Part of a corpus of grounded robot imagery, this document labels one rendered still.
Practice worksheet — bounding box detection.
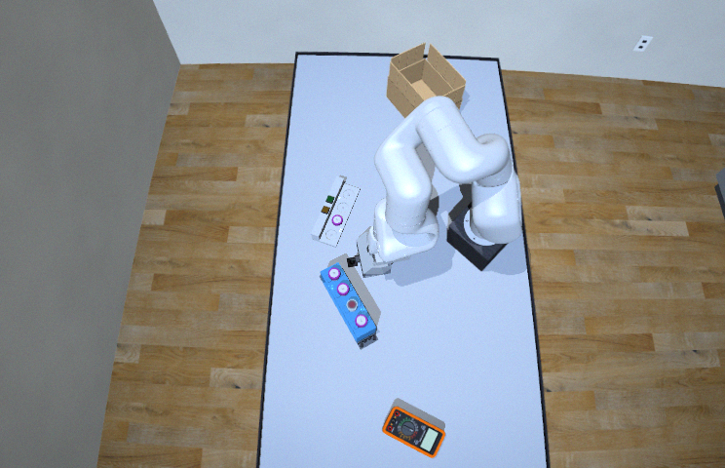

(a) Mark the blue tube rack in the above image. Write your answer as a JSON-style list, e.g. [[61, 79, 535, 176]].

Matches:
[[321, 262, 376, 344]]

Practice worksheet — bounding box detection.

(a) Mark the light grey button panel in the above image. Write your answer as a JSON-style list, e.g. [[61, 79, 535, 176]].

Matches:
[[347, 232, 392, 278]]

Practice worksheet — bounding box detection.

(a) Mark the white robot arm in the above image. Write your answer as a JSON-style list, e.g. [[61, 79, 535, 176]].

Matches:
[[373, 96, 522, 266]]

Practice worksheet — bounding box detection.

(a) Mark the brown cardboard box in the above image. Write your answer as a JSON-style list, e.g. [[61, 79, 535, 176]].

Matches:
[[386, 42, 467, 118]]

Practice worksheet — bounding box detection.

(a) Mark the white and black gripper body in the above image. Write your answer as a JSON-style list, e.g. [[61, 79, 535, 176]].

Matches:
[[366, 226, 378, 254]]

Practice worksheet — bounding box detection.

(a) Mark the orange digital multimeter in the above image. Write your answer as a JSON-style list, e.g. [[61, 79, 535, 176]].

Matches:
[[383, 407, 445, 458]]

